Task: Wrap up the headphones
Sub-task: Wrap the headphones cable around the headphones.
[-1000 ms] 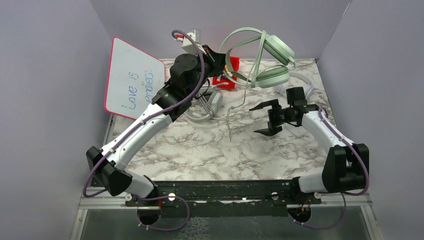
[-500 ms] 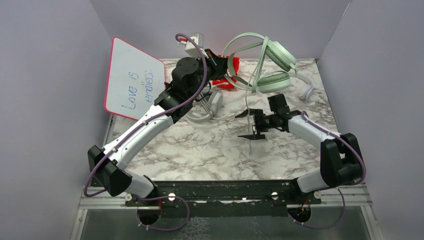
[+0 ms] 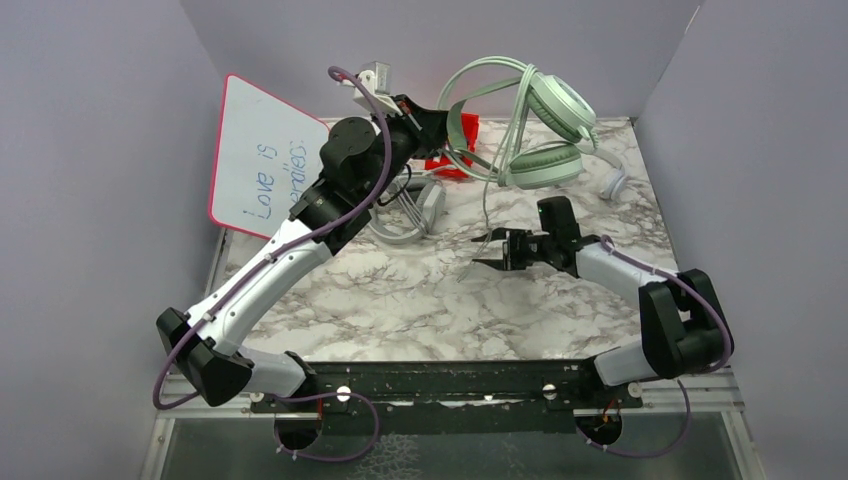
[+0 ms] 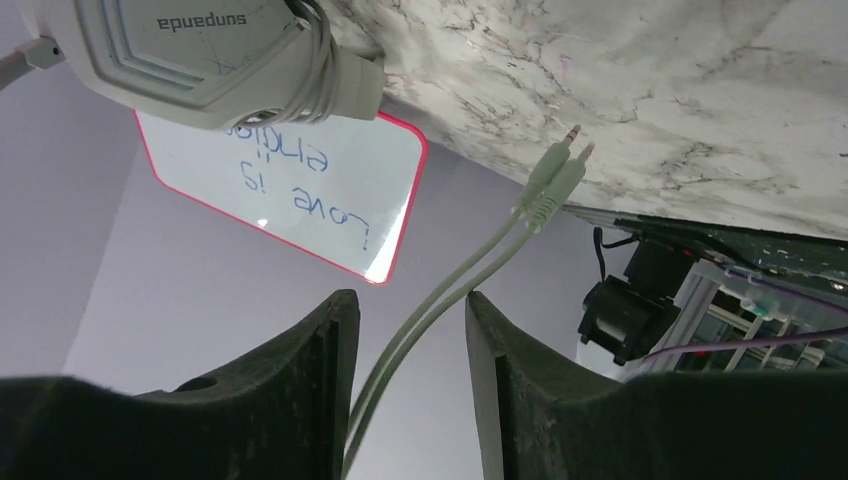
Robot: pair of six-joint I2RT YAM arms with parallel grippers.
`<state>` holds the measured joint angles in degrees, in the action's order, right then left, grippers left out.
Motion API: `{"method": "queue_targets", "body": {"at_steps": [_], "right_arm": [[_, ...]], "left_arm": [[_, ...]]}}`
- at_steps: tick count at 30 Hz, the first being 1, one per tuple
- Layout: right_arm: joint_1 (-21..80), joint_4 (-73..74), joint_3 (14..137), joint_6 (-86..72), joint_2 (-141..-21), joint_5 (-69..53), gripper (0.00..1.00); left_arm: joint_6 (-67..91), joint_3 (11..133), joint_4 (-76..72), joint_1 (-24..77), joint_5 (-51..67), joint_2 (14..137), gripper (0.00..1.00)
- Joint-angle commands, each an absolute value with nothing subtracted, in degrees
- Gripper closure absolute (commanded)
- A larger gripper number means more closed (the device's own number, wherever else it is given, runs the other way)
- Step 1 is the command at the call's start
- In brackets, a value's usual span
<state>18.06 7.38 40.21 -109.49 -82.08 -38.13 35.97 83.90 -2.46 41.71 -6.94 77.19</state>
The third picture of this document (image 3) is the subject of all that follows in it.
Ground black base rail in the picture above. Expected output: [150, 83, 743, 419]
[249, 360, 647, 437]

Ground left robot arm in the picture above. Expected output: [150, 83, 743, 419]
[155, 95, 449, 411]

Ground red plastic bin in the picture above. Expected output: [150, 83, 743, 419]
[423, 112, 480, 180]

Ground pink framed whiteboard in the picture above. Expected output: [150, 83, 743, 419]
[207, 74, 329, 239]

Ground green headphone cable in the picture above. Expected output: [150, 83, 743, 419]
[457, 62, 538, 283]

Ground grey white gaming headset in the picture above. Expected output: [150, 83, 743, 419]
[368, 170, 447, 246]

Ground white headphones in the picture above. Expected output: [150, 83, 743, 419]
[582, 147, 629, 202]

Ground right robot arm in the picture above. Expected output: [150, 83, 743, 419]
[476, 196, 735, 407]

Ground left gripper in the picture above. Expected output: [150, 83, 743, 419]
[360, 94, 458, 206]

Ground green headphones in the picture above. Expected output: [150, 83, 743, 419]
[437, 56, 599, 190]

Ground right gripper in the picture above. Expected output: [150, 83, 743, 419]
[477, 227, 555, 271]

